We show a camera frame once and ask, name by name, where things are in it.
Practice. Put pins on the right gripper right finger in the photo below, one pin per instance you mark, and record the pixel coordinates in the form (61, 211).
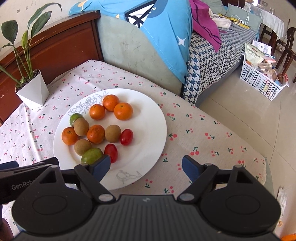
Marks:
(201, 176)

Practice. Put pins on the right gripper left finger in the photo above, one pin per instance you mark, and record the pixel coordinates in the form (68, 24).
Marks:
(90, 177)

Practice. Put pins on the green fruit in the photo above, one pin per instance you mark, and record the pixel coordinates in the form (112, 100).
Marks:
(91, 156)
(74, 117)

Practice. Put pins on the red cherry tomato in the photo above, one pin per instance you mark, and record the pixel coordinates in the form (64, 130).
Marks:
(112, 152)
(126, 137)

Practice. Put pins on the orange mandarin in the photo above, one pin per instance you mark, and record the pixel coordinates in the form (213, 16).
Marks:
(96, 134)
(123, 111)
(110, 101)
(69, 137)
(97, 112)

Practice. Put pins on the cherry print tablecloth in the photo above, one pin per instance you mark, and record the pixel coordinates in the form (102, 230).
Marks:
(27, 135)

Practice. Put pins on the white plate with rose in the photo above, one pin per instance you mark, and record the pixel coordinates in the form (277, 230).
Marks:
(149, 128)

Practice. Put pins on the white geometric plant pot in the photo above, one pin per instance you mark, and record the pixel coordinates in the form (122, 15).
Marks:
(35, 92)

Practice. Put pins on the houndstooth sofa cover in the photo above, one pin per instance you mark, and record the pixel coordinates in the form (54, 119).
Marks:
(206, 67)

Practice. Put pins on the white perforated basket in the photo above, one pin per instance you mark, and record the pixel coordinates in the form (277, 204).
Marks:
(270, 89)

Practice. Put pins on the dark wooden cabinet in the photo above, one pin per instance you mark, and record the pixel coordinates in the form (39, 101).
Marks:
(65, 45)

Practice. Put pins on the grey-green sofa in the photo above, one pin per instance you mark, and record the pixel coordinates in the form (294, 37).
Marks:
(125, 46)

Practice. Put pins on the purple garment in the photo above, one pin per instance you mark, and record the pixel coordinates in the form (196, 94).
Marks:
(204, 25)

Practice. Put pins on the green leafy plant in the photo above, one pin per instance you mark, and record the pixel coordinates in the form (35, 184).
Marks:
(9, 30)

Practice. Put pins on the dark wooden chair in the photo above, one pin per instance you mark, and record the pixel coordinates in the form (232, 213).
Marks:
(288, 52)

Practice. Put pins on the blue printed blanket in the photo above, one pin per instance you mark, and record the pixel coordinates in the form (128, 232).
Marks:
(166, 24)

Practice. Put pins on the white clothed dining table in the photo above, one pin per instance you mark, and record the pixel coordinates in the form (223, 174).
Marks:
(270, 20)

